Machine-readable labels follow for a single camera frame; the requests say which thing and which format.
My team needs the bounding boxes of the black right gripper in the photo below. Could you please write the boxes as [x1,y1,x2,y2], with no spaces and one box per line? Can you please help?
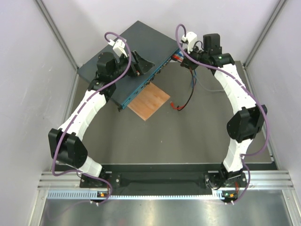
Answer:
[179,44,208,72]

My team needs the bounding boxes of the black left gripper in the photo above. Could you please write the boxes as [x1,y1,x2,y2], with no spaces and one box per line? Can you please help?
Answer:
[110,50,155,82]

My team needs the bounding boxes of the red ethernet cable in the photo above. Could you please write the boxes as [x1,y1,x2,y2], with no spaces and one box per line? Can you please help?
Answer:
[169,53,196,110]

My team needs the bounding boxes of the blue ethernet cable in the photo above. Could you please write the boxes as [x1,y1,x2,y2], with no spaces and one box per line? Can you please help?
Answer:
[175,53,198,88]

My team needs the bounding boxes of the black ethernet cable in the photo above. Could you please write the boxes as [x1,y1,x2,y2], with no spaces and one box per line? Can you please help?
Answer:
[177,60,196,111]

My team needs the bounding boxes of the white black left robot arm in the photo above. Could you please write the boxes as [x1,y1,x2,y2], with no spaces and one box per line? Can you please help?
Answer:
[48,51,154,187]

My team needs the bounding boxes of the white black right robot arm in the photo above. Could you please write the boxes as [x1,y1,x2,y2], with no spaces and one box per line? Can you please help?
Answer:
[181,32,267,188]

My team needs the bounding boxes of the wooden board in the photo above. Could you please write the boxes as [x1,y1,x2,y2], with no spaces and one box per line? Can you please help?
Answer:
[127,83,170,121]

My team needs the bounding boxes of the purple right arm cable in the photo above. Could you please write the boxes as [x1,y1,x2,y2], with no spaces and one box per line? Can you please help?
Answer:
[175,23,270,205]

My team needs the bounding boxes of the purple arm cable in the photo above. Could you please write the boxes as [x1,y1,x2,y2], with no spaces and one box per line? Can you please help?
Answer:
[50,32,132,207]
[175,23,270,205]

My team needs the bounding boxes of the dark blue network switch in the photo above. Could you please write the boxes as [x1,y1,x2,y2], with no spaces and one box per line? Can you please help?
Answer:
[79,20,183,112]

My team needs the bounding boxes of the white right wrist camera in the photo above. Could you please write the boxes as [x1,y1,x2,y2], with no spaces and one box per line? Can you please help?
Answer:
[181,32,198,53]

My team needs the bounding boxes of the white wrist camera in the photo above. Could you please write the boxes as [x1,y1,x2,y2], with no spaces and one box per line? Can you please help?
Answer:
[181,32,198,53]
[108,39,128,57]

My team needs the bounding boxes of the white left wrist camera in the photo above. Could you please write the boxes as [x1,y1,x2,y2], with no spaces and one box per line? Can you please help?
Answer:
[108,39,128,57]

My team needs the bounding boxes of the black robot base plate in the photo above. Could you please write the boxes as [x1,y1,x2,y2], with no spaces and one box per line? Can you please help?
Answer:
[79,163,247,189]

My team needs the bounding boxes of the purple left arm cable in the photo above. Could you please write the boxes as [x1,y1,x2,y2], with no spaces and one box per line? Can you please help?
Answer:
[50,32,132,207]

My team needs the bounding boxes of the aluminium frame rail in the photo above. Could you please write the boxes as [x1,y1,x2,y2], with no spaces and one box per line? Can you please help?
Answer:
[38,170,294,190]

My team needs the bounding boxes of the grey slotted cable duct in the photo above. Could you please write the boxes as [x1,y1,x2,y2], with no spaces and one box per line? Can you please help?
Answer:
[47,190,225,200]

